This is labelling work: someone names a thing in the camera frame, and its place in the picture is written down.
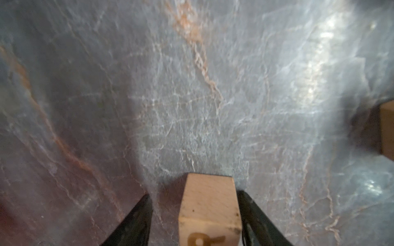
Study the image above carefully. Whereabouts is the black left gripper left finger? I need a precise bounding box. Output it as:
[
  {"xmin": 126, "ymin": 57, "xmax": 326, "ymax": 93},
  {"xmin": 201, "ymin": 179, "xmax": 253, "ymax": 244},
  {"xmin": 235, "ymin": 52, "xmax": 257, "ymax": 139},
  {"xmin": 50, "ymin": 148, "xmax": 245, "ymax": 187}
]
[{"xmin": 101, "ymin": 194, "xmax": 153, "ymax": 246}]

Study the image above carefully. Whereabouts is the wooden block letter R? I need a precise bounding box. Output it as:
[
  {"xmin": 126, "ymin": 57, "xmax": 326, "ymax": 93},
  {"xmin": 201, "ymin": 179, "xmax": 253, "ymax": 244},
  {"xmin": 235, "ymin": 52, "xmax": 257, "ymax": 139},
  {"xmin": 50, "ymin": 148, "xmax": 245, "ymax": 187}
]
[{"xmin": 178, "ymin": 173, "xmax": 242, "ymax": 246}]

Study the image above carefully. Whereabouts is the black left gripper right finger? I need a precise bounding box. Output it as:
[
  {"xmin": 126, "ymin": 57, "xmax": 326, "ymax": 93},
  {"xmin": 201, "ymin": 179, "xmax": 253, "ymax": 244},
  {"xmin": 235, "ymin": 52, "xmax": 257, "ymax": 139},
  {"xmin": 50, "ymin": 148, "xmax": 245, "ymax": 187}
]
[{"xmin": 237, "ymin": 190, "xmax": 292, "ymax": 246}]

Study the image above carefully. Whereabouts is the wooden block letter E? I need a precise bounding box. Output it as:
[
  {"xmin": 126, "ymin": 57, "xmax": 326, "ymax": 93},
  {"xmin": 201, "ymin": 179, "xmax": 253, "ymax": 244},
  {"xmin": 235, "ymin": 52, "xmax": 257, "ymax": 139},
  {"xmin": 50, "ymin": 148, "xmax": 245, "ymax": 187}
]
[{"xmin": 380, "ymin": 100, "xmax": 394, "ymax": 161}]

